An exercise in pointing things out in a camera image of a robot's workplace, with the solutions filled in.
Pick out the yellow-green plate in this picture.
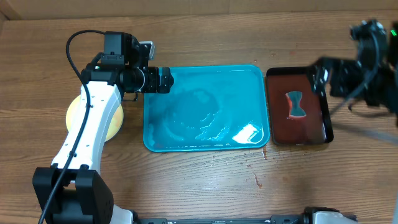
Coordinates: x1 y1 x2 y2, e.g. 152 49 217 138
65 96 124 141

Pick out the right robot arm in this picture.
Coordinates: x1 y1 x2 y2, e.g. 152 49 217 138
307 19 397 124

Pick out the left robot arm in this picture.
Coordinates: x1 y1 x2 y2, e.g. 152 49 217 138
32 62 174 223

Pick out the teal plastic tray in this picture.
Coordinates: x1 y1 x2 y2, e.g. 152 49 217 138
143 64 271 152

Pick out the black tray with red water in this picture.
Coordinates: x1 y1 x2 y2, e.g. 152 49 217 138
266 67 334 145

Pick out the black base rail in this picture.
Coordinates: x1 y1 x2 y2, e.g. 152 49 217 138
134 215 310 224

